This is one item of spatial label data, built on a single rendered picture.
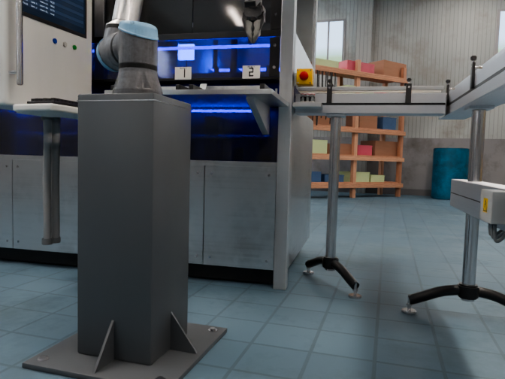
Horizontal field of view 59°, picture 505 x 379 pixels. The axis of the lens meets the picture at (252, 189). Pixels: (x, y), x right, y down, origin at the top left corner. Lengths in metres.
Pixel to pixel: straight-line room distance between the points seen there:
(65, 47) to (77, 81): 0.16
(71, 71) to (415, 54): 7.82
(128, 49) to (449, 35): 8.46
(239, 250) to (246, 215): 0.18
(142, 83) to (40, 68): 0.85
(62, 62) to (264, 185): 1.08
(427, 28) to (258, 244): 7.82
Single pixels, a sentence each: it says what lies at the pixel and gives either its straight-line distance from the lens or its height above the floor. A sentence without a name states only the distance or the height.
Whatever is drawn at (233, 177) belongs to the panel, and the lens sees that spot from 2.16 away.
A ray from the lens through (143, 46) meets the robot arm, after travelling 1.43.
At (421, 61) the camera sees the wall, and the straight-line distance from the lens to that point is 9.42.
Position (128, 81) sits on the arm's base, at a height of 0.83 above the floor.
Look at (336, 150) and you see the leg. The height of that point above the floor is 0.67.
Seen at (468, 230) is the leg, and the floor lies 0.36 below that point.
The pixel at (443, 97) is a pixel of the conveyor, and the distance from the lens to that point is 2.24.
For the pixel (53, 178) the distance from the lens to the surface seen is 2.37.
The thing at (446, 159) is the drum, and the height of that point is 0.69.
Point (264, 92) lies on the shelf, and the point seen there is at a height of 0.87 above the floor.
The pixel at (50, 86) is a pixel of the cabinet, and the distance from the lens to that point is 2.22.
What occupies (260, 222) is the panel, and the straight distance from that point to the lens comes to 2.15.
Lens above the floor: 0.62
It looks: 4 degrees down
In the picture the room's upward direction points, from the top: 2 degrees clockwise
